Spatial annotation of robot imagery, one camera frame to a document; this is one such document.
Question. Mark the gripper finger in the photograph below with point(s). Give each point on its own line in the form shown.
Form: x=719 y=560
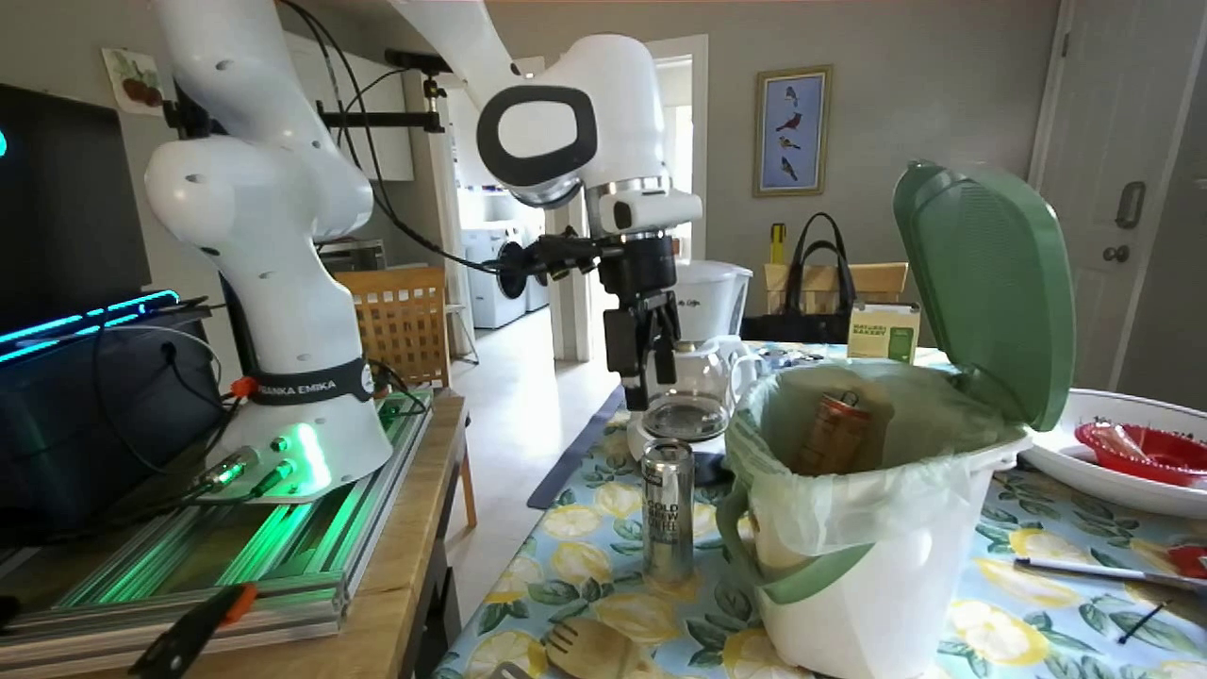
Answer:
x=622 y=341
x=666 y=351

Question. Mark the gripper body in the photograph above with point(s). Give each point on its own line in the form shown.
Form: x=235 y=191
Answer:
x=641 y=266

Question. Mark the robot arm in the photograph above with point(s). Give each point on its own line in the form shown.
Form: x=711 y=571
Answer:
x=273 y=283

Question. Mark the pale green bin liner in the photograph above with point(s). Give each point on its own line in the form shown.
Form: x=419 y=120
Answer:
x=830 y=509

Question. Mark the white bin with green lid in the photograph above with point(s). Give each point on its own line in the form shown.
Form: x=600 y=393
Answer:
x=877 y=566

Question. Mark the green bin lid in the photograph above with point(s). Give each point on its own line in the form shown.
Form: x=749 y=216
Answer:
x=990 y=283

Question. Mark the glass coffee carafe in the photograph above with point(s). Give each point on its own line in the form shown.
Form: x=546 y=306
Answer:
x=696 y=391

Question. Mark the white coffee maker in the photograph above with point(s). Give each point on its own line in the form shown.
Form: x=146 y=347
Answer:
x=709 y=302

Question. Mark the yellow bottle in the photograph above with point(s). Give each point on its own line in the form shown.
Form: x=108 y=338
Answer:
x=778 y=243

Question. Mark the black handbag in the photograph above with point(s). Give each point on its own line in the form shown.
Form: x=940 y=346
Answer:
x=801 y=321

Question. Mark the white washing machine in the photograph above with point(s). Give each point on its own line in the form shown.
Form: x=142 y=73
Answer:
x=490 y=283

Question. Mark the silver drink can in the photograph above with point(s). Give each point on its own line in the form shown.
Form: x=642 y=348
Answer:
x=668 y=514

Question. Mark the orange drink can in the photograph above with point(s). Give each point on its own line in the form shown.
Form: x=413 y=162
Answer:
x=832 y=436

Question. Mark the framed bird picture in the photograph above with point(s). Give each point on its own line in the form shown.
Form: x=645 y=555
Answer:
x=792 y=130

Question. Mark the green and white carton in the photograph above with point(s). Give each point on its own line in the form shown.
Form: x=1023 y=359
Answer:
x=882 y=332

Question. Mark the wooden lattice crate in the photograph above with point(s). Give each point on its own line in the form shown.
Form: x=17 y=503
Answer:
x=401 y=325

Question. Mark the wooden chair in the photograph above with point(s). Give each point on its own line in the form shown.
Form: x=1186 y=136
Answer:
x=877 y=281

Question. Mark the lemon print tablecloth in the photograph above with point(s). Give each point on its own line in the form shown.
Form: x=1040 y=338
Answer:
x=603 y=566

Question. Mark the wooden fork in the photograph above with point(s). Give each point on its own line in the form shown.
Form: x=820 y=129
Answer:
x=589 y=653

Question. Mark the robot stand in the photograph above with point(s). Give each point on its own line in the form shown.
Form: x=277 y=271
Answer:
x=377 y=556

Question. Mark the large white bowl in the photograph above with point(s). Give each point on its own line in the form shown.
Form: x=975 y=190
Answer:
x=1084 y=471

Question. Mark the white pen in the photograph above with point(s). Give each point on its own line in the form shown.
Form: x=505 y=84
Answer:
x=1094 y=570

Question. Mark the white door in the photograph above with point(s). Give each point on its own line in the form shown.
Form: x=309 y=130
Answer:
x=1103 y=113

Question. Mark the red bowl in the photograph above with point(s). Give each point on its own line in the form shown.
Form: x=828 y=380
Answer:
x=1146 y=457

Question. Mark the black clamp with orange tip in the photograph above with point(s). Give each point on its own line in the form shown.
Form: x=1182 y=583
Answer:
x=189 y=634

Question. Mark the black laptop with blue light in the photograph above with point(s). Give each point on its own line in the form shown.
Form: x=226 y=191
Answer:
x=85 y=415

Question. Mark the thin black stick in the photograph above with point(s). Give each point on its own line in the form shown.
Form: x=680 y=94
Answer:
x=1144 y=622

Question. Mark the small red object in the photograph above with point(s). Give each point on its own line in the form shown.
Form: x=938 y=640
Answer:
x=1190 y=560

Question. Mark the black monitor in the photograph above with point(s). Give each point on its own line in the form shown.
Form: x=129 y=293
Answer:
x=66 y=207

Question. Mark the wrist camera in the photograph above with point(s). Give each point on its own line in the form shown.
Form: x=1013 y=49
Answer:
x=556 y=255

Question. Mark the camera on mount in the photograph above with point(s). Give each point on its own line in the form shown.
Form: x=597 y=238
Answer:
x=415 y=94

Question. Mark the fruit picture on wall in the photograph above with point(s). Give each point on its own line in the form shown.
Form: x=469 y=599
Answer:
x=132 y=83

